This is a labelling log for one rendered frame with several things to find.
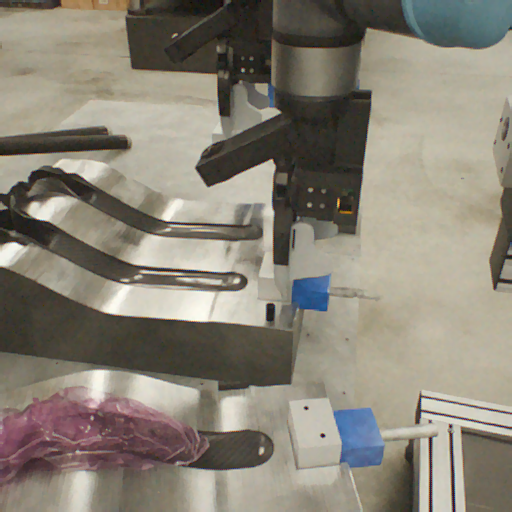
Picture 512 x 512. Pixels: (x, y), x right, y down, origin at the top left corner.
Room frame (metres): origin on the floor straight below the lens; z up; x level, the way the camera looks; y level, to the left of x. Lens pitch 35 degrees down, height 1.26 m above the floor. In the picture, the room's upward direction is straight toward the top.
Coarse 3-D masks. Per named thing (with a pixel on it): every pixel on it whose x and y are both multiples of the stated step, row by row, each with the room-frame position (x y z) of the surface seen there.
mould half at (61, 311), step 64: (128, 192) 0.68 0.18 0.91; (0, 256) 0.49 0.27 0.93; (128, 256) 0.55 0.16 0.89; (192, 256) 0.56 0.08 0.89; (256, 256) 0.55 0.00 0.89; (0, 320) 0.48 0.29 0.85; (64, 320) 0.46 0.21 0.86; (128, 320) 0.45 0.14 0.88; (192, 320) 0.44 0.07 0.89; (256, 320) 0.43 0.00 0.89; (256, 384) 0.42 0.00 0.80
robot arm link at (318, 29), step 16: (288, 0) 0.46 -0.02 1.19; (304, 0) 0.45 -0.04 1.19; (320, 0) 0.44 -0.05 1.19; (288, 16) 0.46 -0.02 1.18; (304, 16) 0.45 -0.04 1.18; (320, 16) 0.45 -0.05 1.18; (336, 16) 0.44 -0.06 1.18; (272, 32) 0.48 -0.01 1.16; (288, 32) 0.46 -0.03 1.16; (304, 32) 0.45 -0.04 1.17; (320, 32) 0.45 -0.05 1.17; (336, 32) 0.45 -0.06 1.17; (352, 32) 0.45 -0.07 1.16
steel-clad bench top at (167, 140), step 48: (144, 144) 1.11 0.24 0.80; (192, 144) 1.11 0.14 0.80; (0, 192) 0.89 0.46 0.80; (192, 192) 0.89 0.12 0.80; (240, 192) 0.89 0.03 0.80; (336, 240) 0.73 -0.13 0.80; (336, 336) 0.50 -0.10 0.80; (0, 384) 0.43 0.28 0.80; (192, 384) 0.43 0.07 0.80; (336, 384) 0.43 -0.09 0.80
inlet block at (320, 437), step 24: (312, 408) 0.32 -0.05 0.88; (360, 408) 0.33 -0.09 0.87; (312, 432) 0.30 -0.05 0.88; (336, 432) 0.30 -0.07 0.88; (360, 432) 0.31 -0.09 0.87; (384, 432) 0.31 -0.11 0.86; (408, 432) 0.32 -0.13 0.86; (432, 432) 0.32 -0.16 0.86; (312, 456) 0.28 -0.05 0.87; (336, 456) 0.29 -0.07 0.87; (360, 456) 0.29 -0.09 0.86
